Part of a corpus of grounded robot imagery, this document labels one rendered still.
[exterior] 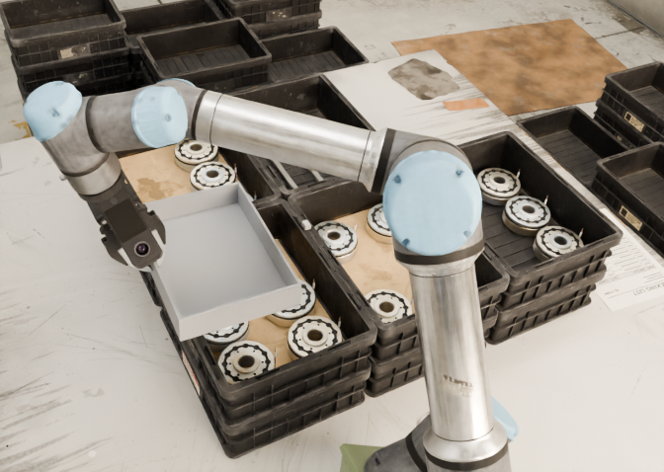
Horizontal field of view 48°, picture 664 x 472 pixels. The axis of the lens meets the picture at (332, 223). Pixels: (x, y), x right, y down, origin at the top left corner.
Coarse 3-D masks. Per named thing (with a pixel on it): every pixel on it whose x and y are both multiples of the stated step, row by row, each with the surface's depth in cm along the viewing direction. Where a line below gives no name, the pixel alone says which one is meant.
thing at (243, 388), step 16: (256, 208) 156; (288, 208) 156; (320, 256) 147; (336, 272) 144; (352, 304) 138; (368, 320) 136; (368, 336) 133; (320, 352) 130; (336, 352) 130; (352, 352) 133; (208, 368) 128; (288, 368) 127; (304, 368) 129; (224, 384) 124; (240, 384) 124; (256, 384) 125; (272, 384) 127
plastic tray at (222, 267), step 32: (224, 192) 136; (192, 224) 133; (224, 224) 134; (256, 224) 132; (192, 256) 128; (224, 256) 128; (256, 256) 129; (160, 288) 119; (192, 288) 122; (224, 288) 123; (256, 288) 124; (288, 288) 118; (192, 320) 113; (224, 320) 116
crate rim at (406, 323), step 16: (304, 192) 160; (320, 192) 161; (320, 240) 150; (496, 272) 147; (352, 288) 141; (480, 288) 143; (496, 288) 144; (368, 304) 138; (400, 320) 136; (384, 336) 136
